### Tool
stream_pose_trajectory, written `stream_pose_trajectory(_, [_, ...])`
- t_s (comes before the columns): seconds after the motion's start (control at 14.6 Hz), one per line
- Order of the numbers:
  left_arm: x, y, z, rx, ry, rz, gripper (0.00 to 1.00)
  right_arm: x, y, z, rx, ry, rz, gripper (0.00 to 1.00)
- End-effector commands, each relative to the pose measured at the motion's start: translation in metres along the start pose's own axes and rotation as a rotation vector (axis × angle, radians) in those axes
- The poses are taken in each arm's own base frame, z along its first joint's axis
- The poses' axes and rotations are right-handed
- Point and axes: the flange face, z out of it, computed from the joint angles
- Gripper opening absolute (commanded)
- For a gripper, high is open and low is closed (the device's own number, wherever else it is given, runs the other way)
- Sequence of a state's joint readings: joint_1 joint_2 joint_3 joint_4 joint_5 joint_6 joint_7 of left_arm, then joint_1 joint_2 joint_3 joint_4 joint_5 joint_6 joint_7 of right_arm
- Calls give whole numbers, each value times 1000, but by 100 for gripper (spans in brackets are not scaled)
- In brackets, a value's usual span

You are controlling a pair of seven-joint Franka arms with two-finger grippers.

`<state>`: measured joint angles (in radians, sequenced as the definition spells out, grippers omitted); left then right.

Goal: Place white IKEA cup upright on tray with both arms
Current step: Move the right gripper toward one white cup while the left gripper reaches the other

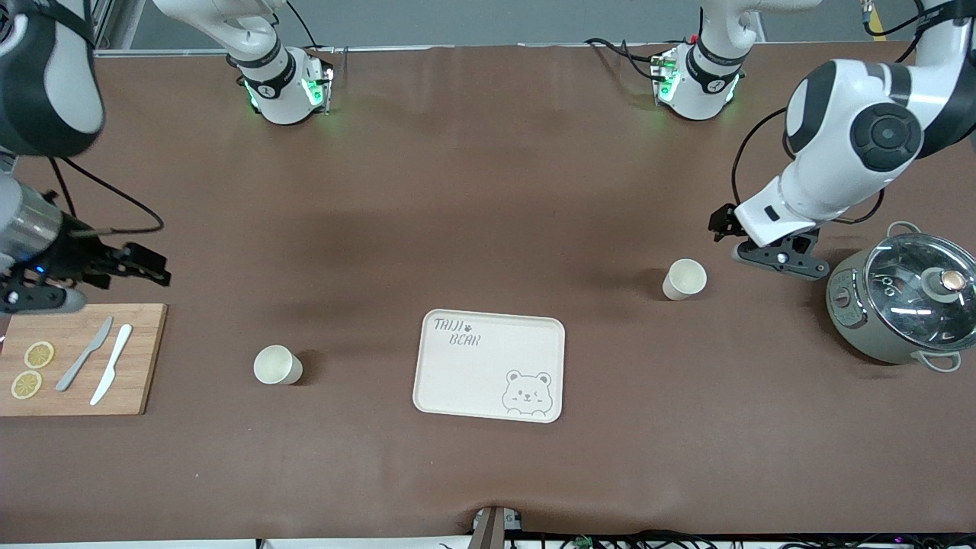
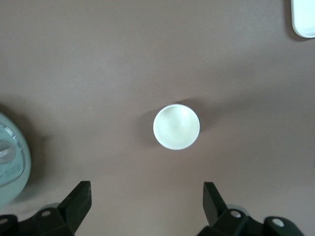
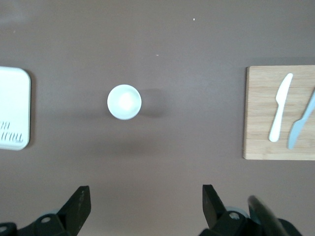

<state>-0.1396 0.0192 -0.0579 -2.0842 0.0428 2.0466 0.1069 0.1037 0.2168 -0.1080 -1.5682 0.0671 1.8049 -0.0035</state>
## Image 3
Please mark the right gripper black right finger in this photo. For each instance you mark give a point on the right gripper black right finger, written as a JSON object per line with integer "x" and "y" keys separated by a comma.
{"x": 216, "y": 216}

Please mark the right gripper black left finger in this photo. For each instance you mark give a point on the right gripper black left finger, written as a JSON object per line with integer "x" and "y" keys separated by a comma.
{"x": 73, "y": 211}

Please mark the white plastic cup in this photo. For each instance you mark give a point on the white plastic cup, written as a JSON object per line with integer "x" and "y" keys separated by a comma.
{"x": 124, "y": 102}

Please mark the white tray with bear print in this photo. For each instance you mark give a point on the white tray with bear print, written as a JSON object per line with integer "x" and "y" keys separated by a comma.
{"x": 12, "y": 98}

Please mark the wooden cutting board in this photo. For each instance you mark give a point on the wooden cutting board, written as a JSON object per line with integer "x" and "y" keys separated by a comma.
{"x": 258, "y": 110}

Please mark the grey plastic knife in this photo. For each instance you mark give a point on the grey plastic knife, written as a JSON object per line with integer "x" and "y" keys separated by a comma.
{"x": 296, "y": 132}

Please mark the white plastic knife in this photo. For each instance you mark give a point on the white plastic knife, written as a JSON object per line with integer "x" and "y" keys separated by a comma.
{"x": 283, "y": 93}

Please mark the brown table cover mat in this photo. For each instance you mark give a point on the brown table cover mat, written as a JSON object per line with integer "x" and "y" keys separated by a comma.
{"x": 172, "y": 37}

